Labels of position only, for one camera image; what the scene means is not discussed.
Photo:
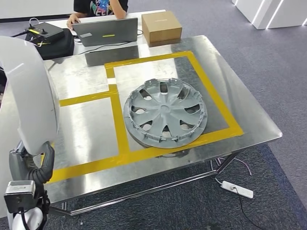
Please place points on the person's forearm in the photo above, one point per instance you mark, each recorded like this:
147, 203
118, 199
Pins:
117, 8

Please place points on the person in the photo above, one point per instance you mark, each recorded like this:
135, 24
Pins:
100, 6

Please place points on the person's hand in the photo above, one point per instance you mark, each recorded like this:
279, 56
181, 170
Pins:
72, 20

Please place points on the steel workbench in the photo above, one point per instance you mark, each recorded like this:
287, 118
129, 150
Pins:
79, 127

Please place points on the silver wheel hubcap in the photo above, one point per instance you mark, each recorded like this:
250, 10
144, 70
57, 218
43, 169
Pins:
165, 109

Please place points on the white power strip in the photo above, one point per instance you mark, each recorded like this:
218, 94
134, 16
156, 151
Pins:
236, 189

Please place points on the yellow workbench tape marking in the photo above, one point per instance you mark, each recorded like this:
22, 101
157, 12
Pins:
119, 127

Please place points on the brown cardboard box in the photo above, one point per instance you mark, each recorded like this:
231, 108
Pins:
160, 27

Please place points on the white plastic shell part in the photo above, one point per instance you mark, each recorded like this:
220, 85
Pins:
31, 95

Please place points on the black antenna router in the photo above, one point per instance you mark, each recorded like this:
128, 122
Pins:
48, 31

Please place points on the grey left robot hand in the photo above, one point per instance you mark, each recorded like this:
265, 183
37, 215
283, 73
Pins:
45, 165

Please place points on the black bag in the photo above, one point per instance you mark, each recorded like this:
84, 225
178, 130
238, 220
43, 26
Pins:
60, 47

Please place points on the grey laptop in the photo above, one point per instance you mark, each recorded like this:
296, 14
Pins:
105, 31

